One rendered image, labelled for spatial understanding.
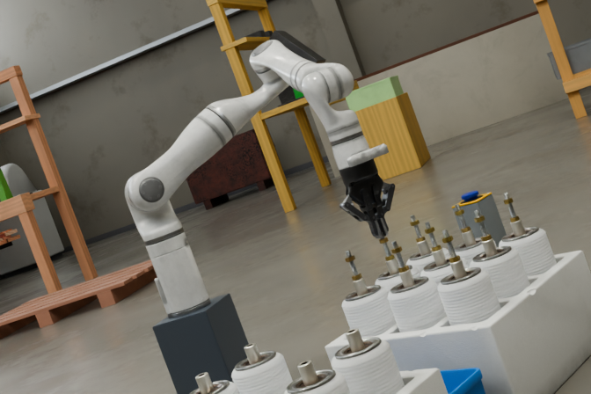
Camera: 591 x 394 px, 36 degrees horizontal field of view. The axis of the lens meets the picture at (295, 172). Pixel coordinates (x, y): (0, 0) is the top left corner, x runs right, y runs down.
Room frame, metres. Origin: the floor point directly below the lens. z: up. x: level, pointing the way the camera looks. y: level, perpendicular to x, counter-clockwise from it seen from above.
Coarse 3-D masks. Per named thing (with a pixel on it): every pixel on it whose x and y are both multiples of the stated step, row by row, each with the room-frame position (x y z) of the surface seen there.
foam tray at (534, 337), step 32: (576, 256) 1.78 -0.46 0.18; (544, 288) 1.67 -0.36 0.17; (576, 288) 1.75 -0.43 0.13; (448, 320) 1.65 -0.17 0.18; (512, 320) 1.57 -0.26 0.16; (544, 320) 1.64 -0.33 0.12; (576, 320) 1.72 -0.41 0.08; (416, 352) 1.64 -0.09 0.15; (448, 352) 1.59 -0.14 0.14; (480, 352) 1.54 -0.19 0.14; (512, 352) 1.54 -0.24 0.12; (544, 352) 1.61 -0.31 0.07; (576, 352) 1.69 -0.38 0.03; (512, 384) 1.52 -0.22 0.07; (544, 384) 1.59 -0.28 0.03
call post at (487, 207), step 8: (488, 200) 2.04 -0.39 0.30; (464, 208) 2.03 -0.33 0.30; (472, 208) 2.02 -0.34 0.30; (480, 208) 2.01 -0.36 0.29; (488, 208) 2.03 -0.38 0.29; (496, 208) 2.05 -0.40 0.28; (456, 216) 2.05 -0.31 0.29; (464, 216) 2.04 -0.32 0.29; (472, 216) 2.02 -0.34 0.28; (488, 216) 2.02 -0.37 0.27; (496, 216) 2.05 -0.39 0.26; (472, 224) 2.03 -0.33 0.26; (488, 224) 2.02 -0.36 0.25; (496, 224) 2.04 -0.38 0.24; (472, 232) 2.03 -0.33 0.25; (480, 232) 2.02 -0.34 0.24; (488, 232) 2.01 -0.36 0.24; (496, 232) 2.03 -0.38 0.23; (504, 232) 2.05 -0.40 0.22; (496, 240) 2.02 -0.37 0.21
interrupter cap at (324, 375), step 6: (318, 372) 1.34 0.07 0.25; (324, 372) 1.32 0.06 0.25; (330, 372) 1.32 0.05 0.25; (300, 378) 1.34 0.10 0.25; (318, 378) 1.31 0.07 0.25; (324, 378) 1.29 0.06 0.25; (330, 378) 1.28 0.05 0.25; (288, 384) 1.33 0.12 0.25; (294, 384) 1.32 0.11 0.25; (300, 384) 1.32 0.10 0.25; (312, 384) 1.28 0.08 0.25; (318, 384) 1.27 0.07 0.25; (288, 390) 1.29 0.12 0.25; (294, 390) 1.28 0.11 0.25; (300, 390) 1.28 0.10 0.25; (306, 390) 1.27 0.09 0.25
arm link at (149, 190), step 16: (208, 112) 2.07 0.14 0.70; (192, 128) 2.06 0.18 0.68; (208, 128) 2.05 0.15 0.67; (224, 128) 2.06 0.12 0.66; (176, 144) 2.04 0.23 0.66; (192, 144) 2.04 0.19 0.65; (208, 144) 2.05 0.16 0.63; (224, 144) 2.09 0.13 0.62; (160, 160) 2.02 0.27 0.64; (176, 160) 2.02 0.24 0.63; (192, 160) 2.03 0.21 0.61; (144, 176) 2.00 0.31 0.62; (160, 176) 2.00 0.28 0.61; (176, 176) 2.02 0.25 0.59; (128, 192) 2.01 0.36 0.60; (144, 192) 1.99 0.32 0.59; (160, 192) 2.00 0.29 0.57; (144, 208) 1.99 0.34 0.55
